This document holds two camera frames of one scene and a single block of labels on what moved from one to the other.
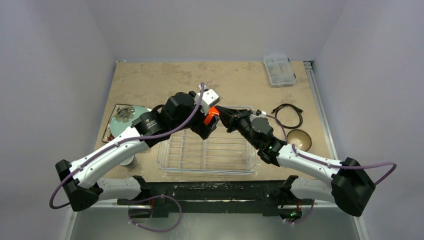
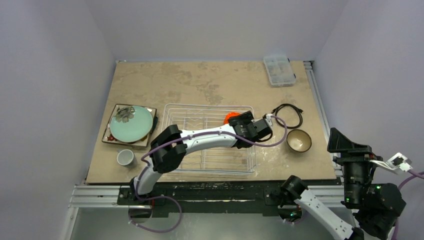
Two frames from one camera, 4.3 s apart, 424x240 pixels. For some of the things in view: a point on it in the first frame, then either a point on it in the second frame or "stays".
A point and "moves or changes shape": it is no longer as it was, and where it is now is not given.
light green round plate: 123,117 stays
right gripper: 238,120 to 351,155
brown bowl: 300,138 stays
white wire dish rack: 224,153 stays
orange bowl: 213,111 moves or changes shape
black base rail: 265,196 stays
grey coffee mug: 130,162 stays
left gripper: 202,129 to 247,118
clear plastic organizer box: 279,71 stays
